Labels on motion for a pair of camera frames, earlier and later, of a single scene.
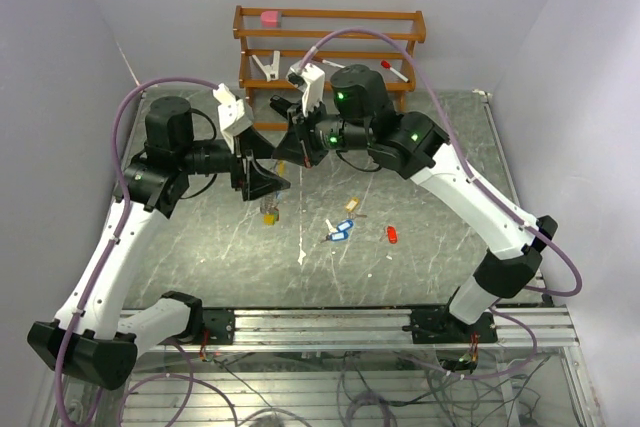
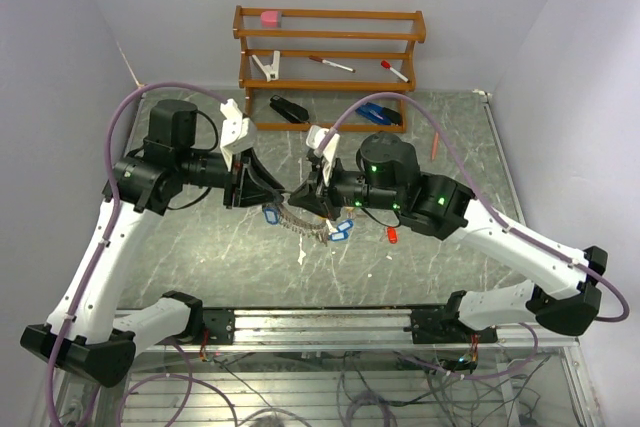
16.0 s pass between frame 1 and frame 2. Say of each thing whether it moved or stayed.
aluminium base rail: stayed
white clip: stayed
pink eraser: stayed
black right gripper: moved
